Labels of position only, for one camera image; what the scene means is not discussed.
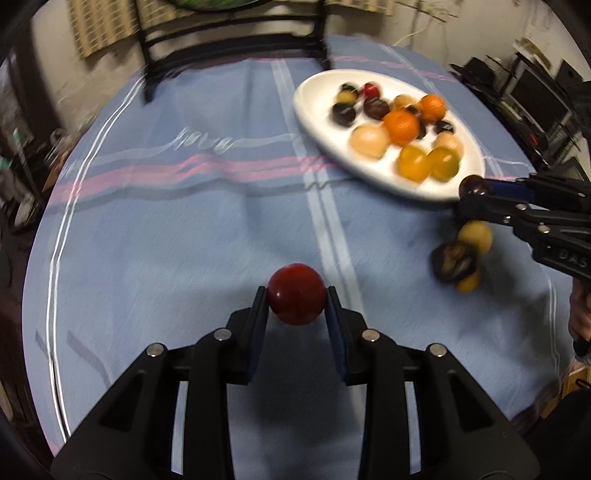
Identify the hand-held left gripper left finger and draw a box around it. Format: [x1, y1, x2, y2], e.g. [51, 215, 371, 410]
[51, 285, 269, 480]

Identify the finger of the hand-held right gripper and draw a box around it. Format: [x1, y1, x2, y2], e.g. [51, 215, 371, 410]
[457, 194, 555, 241]
[487, 173, 591, 213]

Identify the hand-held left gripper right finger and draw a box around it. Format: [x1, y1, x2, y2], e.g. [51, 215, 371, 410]
[324, 285, 541, 480]

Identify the yellow-green citrus fruit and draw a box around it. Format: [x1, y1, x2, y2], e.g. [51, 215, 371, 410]
[398, 146, 430, 182]
[427, 147, 460, 182]

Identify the orange tangerine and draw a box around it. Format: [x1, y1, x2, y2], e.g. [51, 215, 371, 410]
[383, 109, 422, 145]
[419, 93, 448, 123]

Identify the white round plate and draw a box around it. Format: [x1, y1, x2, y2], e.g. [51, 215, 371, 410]
[293, 68, 485, 204]

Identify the person's right hand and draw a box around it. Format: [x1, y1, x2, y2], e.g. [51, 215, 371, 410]
[568, 279, 591, 358]

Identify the black computer desk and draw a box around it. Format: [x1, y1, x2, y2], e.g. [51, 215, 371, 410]
[462, 69, 591, 185]

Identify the small yellow round fruit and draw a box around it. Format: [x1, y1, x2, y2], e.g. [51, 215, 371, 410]
[456, 268, 482, 295]

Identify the computer monitor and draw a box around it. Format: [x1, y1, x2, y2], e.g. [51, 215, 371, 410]
[510, 69, 575, 134]

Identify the blue striped tablecloth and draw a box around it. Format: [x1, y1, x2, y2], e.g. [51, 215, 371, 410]
[21, 34, 561, 467]

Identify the black hat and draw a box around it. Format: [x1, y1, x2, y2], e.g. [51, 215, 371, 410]
[450, 56, 502, 90]

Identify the round goldfish screen black stand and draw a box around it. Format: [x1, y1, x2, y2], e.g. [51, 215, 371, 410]
[136, 0, 331, 104]

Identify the beige checked curtain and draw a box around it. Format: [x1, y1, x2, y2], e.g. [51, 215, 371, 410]
[67, 0, 395, 60]

